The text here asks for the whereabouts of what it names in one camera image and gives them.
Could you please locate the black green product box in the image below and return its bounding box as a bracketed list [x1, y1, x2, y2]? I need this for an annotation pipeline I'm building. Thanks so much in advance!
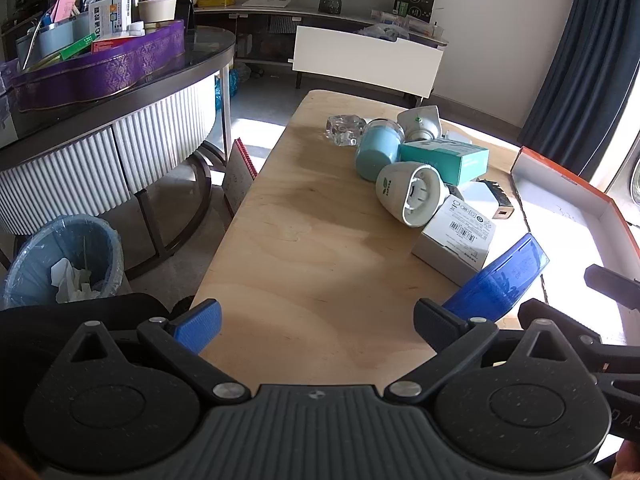
[393, 0, 435, 23]

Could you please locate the blue plastic case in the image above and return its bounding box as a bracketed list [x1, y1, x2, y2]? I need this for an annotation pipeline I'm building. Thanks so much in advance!
[442, 233, 549, 322]

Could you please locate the light blue jar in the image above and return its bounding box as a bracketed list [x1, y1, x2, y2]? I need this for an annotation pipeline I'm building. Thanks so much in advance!
[355, 118, 405, 182]

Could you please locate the dark blue curtain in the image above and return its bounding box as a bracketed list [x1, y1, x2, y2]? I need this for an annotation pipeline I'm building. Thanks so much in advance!
[518, 0, 639, 180]

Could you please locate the orange white cardboard tray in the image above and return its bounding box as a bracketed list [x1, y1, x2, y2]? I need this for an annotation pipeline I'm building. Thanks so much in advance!
[511, 148, 639, 346]

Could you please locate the white orange medicine box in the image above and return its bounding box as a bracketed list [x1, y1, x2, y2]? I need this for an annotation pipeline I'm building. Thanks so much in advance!
[88, 0, 132, 38]

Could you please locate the round dark coffee table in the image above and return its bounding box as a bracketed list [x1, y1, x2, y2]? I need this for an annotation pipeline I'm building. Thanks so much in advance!
[0, 24, 238, 281]

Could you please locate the clear glass refill bottle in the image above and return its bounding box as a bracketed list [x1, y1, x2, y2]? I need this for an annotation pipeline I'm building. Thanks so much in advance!
[326, 115, 367, 146]

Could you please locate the black charger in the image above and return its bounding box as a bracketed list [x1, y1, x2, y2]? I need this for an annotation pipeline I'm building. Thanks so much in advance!
[480, 179, 514, 219]

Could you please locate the white green-button plug heater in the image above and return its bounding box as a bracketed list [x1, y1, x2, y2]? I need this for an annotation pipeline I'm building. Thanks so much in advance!
[397, 105, 442, 143]

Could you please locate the teal cardboard box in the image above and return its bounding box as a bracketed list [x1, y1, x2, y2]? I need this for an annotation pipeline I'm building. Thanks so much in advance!
[399, 138, 489, 186]

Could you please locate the blue-lined trash bin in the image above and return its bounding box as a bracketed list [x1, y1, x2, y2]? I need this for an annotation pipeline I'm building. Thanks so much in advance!
[1, 214, 127, 310]

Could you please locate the grey pen holder cup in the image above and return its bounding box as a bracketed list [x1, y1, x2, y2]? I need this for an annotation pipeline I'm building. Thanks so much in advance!
[34, 12, 90, 58]

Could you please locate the white large power adapter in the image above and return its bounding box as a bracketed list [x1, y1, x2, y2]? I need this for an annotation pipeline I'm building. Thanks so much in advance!
[458, 181, 499, 217]

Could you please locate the white round plug diffuser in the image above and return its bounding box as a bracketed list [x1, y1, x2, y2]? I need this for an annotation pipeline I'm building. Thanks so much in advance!
[375, 162, 449, 229]

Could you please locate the purple tray box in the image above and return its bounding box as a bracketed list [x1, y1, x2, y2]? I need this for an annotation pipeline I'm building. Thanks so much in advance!
[13, 21, 184, 112]

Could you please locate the white paper cup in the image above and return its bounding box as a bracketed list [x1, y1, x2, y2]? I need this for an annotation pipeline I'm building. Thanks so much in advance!
[138, 0, 177, 23]

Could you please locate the blue plastic bag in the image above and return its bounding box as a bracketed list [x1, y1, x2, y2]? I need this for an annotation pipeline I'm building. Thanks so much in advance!
[214, 66, 244, 114]

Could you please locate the white TV cabinet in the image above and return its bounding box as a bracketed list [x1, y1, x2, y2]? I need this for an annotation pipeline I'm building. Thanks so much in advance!
[192, 4, 450, 109]

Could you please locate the white barcode box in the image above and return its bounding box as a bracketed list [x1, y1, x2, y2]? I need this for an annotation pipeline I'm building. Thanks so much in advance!
[412, 195, 495, 287]

